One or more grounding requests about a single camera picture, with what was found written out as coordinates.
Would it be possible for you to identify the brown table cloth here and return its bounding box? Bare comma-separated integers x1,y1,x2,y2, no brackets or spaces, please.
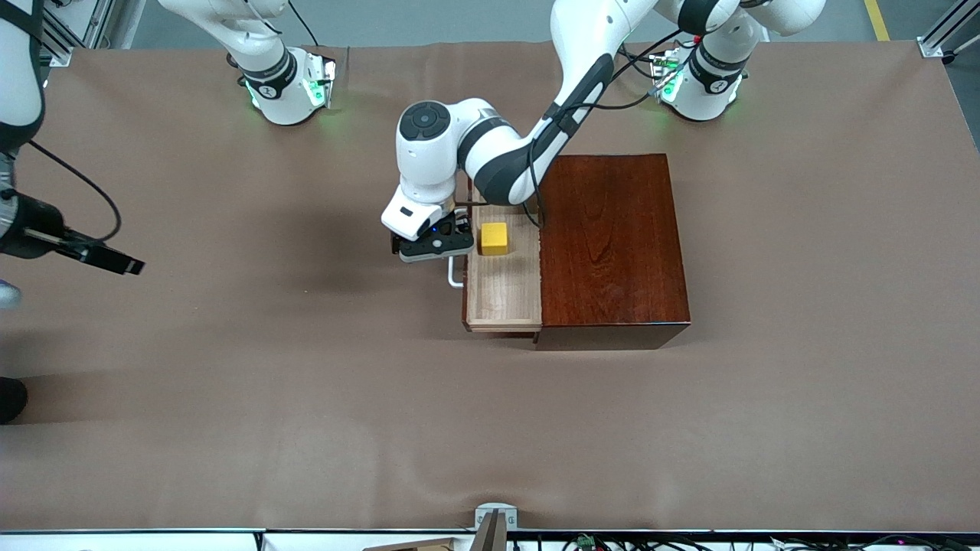
0,40,980,533

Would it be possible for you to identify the brown cardboard piece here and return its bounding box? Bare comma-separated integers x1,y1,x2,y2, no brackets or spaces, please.
364,537,460,551

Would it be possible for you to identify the grey metal bracket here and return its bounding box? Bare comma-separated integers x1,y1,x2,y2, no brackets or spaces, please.
469,503,518,551

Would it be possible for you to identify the black round object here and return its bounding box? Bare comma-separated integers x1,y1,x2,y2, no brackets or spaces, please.
0,377,28,425

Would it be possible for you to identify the light wood drawer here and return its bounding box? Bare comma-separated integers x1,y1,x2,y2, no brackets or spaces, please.
448,184,544,334

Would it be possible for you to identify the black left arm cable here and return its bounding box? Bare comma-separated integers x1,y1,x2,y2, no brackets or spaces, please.
524,27,690,227

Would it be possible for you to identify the thin black cable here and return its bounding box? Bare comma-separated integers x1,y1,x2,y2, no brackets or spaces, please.
287,0,319,48

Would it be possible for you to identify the black base cable bundle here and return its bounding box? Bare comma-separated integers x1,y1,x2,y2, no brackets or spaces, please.
619,46,673,96

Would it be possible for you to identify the dark brown wooden cabinet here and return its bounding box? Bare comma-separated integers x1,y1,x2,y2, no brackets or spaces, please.
534,153,692,351

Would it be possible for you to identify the aluminium frame post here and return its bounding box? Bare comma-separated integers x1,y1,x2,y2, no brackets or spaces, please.
42,0,116,68
917,0,980,62

